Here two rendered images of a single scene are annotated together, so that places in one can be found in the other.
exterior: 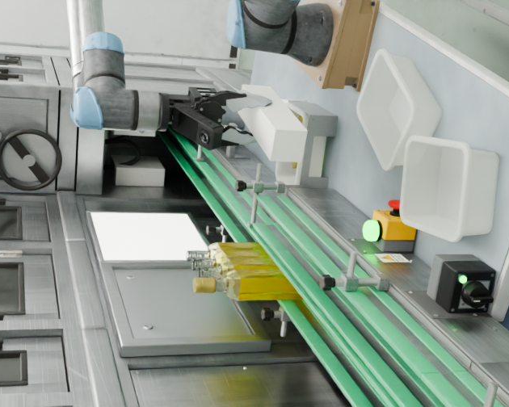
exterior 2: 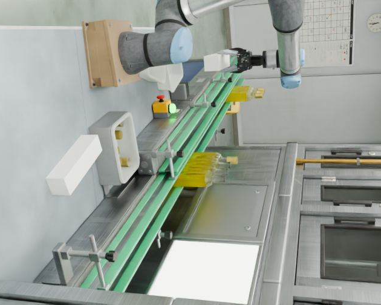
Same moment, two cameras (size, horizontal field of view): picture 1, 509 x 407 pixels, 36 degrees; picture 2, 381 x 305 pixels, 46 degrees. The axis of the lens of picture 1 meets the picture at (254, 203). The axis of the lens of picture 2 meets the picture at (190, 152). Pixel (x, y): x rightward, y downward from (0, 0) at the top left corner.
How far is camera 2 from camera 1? 3.32 m
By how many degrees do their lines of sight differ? 127
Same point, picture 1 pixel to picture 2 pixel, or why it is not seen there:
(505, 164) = not seen: hidden behind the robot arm
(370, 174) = (135, 112)
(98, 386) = (291, 168)
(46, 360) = (311, 195)
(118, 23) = not seen: outside the picture
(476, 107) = not seen: hidden behind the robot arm
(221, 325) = (217, 190)
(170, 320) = (242, 195)
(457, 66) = (148, 30)
